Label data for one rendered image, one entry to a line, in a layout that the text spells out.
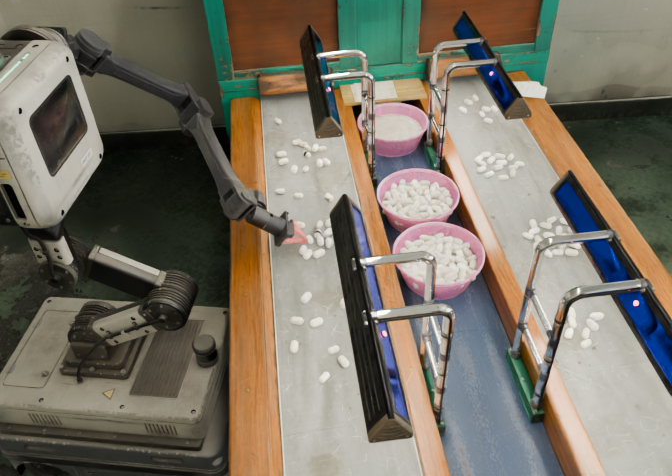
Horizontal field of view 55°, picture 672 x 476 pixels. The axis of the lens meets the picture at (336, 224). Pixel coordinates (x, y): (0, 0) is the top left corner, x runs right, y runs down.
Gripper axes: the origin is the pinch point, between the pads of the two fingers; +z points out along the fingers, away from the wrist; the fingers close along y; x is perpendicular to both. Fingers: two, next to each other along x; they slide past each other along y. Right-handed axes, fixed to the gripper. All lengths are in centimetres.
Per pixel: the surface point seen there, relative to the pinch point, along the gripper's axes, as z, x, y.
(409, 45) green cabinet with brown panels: 27, -45, 89
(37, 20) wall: -92, 74, 179
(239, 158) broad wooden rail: -15.3, 12.0, 45.5
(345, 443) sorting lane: 4, -1, -68
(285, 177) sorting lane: -2.0, 3.8, 34.9
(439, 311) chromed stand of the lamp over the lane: -5, -42, -64
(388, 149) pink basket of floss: 29, -20, 48
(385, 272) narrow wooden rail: 15.9, -14.7, -18.2
